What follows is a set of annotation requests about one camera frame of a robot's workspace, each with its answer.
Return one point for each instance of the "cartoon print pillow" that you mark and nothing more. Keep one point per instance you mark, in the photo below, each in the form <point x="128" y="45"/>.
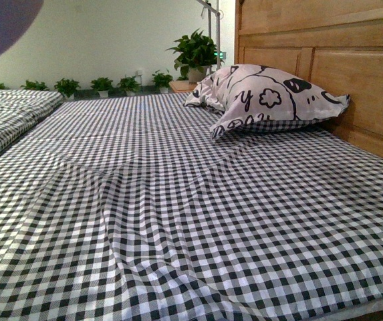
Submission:
<point x="255" y="97"/>

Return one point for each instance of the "small potted plant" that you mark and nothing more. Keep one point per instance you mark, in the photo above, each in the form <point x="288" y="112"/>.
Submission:
<point x="34" y="85"/>
<point x="162" y="81"/>
<point x="103" y="86"/>
<point x="129" y="85"/>
<point x="67" y="87"/>

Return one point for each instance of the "folded checkered blanket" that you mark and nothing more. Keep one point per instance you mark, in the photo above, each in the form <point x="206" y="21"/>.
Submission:
<point x="20" y="110"/>

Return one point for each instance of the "large potted green plant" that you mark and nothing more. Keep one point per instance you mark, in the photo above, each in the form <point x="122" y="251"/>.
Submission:
<point x="197" y="52"/>

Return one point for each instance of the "far wooden nightstand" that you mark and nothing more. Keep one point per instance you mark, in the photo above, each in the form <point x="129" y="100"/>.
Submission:
<point x="179" y="86"/>

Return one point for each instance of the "black white checkered bed sheet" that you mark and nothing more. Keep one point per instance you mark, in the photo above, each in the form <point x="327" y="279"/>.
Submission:
<point x="125" y="209"/>

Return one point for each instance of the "wooden headboard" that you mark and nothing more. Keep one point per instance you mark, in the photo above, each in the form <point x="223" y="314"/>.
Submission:
<point x="336" y="45"/>

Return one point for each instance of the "metal stand pole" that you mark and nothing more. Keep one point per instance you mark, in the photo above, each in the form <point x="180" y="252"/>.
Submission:
<point x="213" y="8"/>

